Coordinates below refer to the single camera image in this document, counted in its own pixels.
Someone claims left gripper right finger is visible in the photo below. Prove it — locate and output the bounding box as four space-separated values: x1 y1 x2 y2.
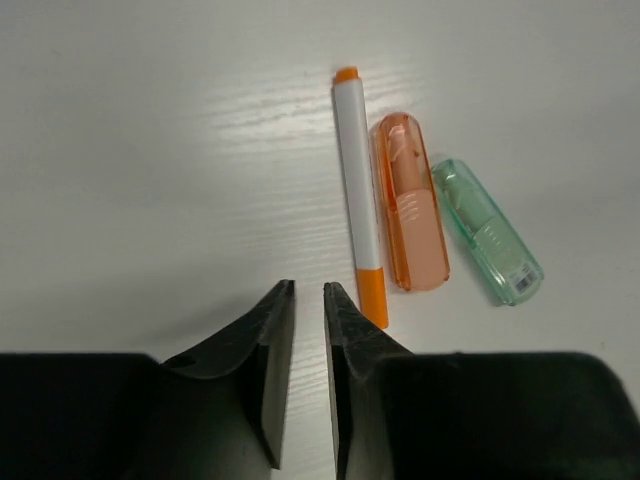
323 282 409 479

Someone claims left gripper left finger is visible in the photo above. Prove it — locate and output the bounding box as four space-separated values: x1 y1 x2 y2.
157 280 296 470

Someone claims white pen orange cap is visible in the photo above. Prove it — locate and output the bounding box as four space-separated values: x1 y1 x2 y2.
332 66 389 329

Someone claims orange correction tape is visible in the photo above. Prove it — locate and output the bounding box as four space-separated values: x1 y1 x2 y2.
370 112 450 292

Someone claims green correction tape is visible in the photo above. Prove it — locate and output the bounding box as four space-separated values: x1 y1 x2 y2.
432 158 544 306

